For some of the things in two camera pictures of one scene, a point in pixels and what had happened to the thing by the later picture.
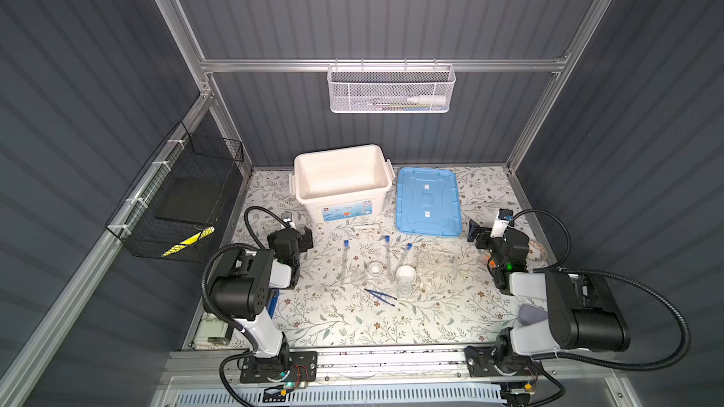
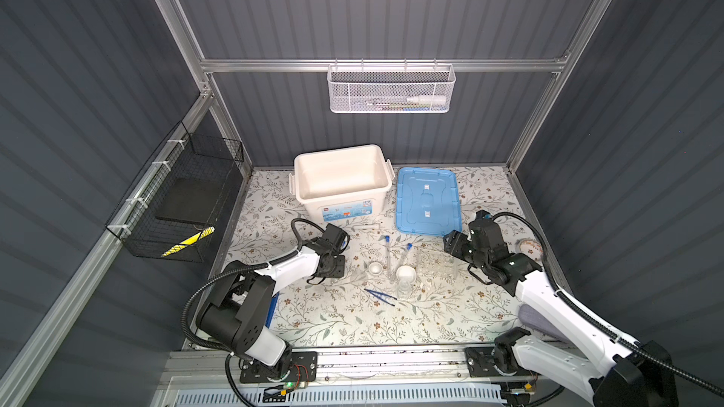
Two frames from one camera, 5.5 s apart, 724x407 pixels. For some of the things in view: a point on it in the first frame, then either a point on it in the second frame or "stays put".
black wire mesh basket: x=182 y=200 stays put
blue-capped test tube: x=409 y=246 stays put
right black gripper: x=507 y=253 to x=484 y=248
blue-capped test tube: x=387 y=240 stays put
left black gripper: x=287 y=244 to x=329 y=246
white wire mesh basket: x=391 y=89 stays put
